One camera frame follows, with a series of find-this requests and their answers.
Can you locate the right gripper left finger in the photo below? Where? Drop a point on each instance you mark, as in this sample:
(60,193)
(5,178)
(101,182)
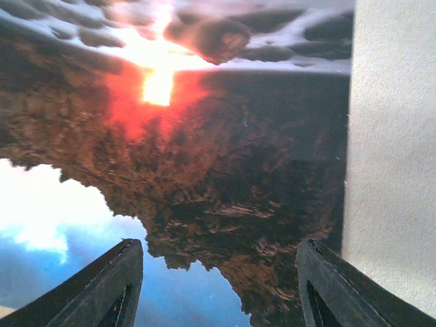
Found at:
(104,293)

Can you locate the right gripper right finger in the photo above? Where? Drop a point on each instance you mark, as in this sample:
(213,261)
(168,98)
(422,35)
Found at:
(335,293)

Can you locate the sunset landscape photo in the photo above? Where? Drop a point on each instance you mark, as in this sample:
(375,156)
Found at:
(219,126)

